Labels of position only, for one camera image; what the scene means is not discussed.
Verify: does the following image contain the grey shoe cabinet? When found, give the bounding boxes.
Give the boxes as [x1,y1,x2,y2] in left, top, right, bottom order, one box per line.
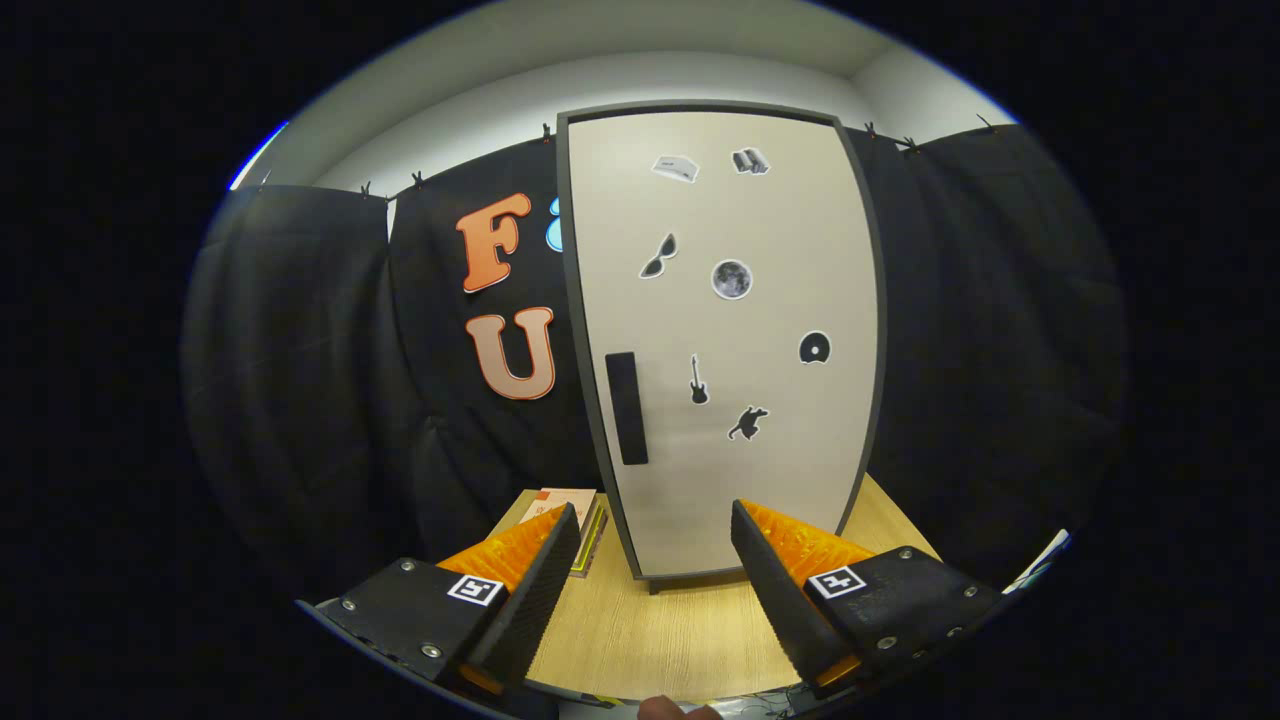
[555,100,889,596]

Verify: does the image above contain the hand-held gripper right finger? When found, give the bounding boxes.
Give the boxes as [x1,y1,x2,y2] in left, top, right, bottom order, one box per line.
[730,498,1001,699]

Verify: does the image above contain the narrow ceiling light strip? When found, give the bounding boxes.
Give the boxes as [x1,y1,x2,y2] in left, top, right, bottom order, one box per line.
[228,120,291,191]

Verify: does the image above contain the yellow edged book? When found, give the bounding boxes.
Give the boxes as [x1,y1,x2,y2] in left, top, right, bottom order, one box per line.
[570,500,609,579]

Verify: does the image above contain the black door handle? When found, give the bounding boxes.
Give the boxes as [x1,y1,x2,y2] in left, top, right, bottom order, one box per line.
[605,351,650,467]

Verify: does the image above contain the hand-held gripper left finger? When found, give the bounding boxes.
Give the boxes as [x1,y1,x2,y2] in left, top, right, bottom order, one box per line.
[318,500,583,699]

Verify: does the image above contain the black backdrop cloth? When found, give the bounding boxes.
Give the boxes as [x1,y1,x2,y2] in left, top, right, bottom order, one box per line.
[185,120,1126,601]

